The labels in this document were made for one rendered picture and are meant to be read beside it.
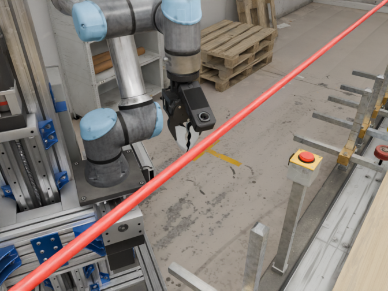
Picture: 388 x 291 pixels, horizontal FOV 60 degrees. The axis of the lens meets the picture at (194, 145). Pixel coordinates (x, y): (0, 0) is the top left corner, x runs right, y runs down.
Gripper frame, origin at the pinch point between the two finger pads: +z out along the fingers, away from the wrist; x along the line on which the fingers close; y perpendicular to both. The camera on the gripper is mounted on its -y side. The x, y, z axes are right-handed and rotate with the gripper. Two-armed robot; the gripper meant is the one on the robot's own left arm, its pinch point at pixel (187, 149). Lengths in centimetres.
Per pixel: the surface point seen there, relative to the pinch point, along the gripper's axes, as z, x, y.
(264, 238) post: 16.1, -11.7, -19.9
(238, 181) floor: 132, -86, 111
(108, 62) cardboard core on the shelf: 74, -17, 250
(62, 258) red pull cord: -33, 26, -48
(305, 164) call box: 9.5, -31.9, -7.0
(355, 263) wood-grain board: 41, -46, -23
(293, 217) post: 31.9, -33.0, -6.4
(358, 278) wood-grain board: 41, -43, -27
